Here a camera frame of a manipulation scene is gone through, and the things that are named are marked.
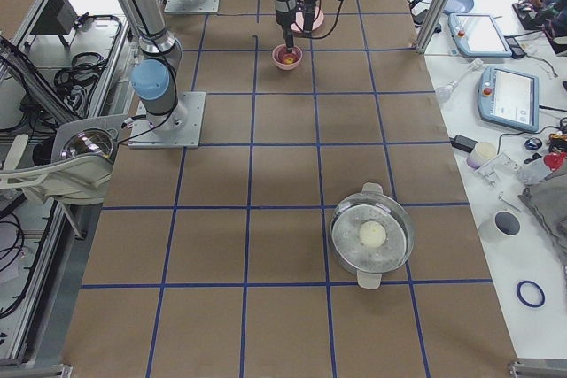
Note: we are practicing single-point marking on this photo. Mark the small pink bowl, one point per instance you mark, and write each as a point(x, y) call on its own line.
point(281, 48)

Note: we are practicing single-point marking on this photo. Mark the red apple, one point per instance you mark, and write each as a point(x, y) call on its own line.
point(287, 58)

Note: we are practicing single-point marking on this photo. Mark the pink plate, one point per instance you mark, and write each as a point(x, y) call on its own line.
point(299, 24)

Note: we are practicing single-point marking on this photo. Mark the blue plate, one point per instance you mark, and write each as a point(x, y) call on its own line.
point(458, 6)

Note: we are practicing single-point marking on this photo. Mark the shiny metal bowl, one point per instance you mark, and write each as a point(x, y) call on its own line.
point(92, 140)

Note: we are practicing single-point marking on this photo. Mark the blue teach pendant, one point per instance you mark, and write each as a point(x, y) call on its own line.
point(509, 98)
point(478, 36)

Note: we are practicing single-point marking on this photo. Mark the steel steamer pot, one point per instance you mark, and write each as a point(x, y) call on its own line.
point(367, 264)

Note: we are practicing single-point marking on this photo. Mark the black power adapter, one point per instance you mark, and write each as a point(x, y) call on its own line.
point(463, 143)

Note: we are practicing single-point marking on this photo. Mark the white bun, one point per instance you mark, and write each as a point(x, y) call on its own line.
point(372, 234)

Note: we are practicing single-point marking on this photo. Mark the purple white cup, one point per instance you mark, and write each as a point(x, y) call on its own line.
point(481, 153)

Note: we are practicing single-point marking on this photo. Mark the white paper cup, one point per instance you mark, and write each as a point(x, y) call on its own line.
point(500, 227)

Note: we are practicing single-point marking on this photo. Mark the grey cloth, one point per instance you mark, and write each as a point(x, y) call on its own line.
point(547, 202)

